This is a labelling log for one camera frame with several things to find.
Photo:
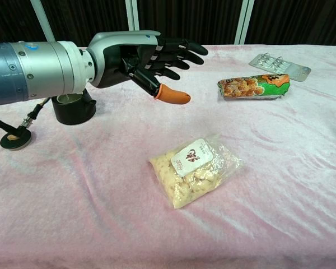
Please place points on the pink plush tablecloth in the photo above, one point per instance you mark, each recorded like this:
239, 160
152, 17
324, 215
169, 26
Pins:
100, 210

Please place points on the black teapot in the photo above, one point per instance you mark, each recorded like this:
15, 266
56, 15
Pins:
72, 115

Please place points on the white slanted frame pole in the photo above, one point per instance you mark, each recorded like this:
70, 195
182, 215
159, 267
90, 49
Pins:
44, 23

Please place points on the clear bag with white label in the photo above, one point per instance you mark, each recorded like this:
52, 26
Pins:
193, 179

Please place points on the white double frame pole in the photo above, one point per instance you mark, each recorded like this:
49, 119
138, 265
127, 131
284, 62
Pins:
131, 14

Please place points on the binder clips blister pack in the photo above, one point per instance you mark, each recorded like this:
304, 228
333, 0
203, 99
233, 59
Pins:
292, 72

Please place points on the orange green snack bag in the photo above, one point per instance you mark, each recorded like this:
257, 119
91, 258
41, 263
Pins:
252, 87

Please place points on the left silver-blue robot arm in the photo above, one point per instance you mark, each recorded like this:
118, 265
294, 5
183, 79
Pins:
30, 73

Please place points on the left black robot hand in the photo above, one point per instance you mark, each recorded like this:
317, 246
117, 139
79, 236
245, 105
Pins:
112, 60

